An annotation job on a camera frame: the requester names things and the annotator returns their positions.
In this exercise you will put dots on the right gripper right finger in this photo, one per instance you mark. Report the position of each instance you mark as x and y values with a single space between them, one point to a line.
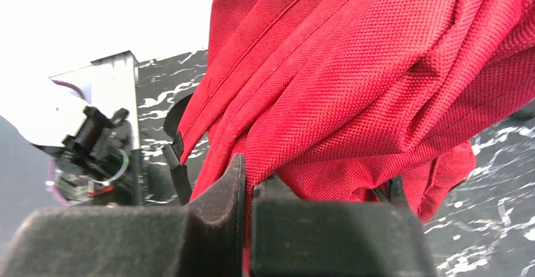
295 237

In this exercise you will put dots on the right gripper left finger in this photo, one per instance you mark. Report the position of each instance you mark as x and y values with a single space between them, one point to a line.
202 238

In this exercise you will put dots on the red student backpack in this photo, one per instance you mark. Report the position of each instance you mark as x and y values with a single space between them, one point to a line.
337 97

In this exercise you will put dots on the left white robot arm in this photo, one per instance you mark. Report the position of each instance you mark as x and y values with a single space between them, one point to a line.
94 161

